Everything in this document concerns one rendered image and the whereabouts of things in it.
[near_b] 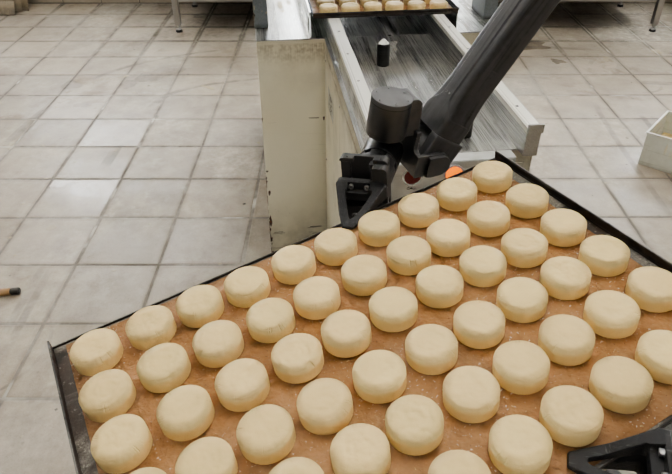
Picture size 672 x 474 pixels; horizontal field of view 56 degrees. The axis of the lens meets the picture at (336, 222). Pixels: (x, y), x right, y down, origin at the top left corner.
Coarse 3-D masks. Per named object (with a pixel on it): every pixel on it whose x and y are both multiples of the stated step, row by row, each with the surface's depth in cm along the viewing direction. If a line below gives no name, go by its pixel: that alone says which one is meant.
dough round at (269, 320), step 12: (264, 300) 67; (276, 300) 67; (252, 312) 66; (264, 312) 65; (276, 312) 65; (288, 312) 65; (252, 324) 64; (264, 324) 64; (276, 324) 64; (288, 324) 64; (252, 336) 65; (264, 336) 64; (276, 336) 64
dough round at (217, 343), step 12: (216, 324) 65; (228, 324) 65; (204, 336) 64; (216, 336) 64; (228, 336) 63; (240, 336) 64; (204, 348) 62; (216, 348) 62; (228, 348) 62; (240, 348) 63; (204, 360) 62; (216, 360) 62; (228, 360) 63
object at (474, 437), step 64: (384, 256) 73; (576, 256) 70; (320, 320) 66; (448, 320) 64; (640, 320) 62; (192, 384) 62; (576, 384) 57; (320, 448) 55; (448, 448) 53; (576, 448) 52
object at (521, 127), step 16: (432, 16) 174; (432, 32) 176; (448, 32) 161; (448, 48) 162; (464, 48) 151; (496, 96) 131; (512, 96) 128; (496, 112) 131; (512, 112) 123; (528, 112) 122; (512, 128) 124; (528, 128) 116; (528, 144) 118
